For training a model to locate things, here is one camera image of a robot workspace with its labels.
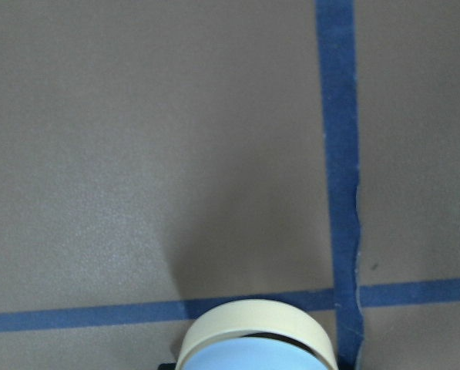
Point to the brown paper table cover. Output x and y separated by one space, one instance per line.
159 158

